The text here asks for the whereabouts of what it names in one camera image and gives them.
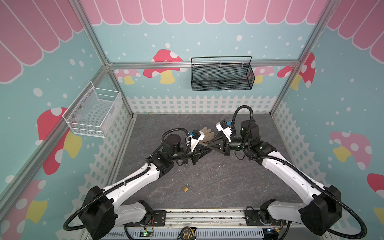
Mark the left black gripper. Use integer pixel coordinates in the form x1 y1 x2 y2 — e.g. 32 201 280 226
171 144 213 165

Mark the brass padlock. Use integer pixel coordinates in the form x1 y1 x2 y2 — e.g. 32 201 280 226
183 185 190 192

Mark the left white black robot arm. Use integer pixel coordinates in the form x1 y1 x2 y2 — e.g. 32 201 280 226
63 128 215 240

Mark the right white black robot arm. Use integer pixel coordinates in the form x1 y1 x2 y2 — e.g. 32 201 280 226
207 105 368 240

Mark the beige knit work glove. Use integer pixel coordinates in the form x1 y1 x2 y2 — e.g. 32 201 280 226
201 127 215 143

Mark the yellow black tape measure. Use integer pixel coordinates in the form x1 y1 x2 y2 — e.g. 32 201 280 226
177 227 197 240

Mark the green circuit board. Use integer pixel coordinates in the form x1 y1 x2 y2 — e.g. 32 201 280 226
140 230 154 238

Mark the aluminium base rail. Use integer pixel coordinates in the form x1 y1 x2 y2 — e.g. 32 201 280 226
103 207 329 232

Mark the black mesh wall basket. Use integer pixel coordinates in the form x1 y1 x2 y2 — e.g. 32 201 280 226
191 56 256 92

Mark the white mesh wall basket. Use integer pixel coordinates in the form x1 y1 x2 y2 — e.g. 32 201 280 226
63 82 123 138

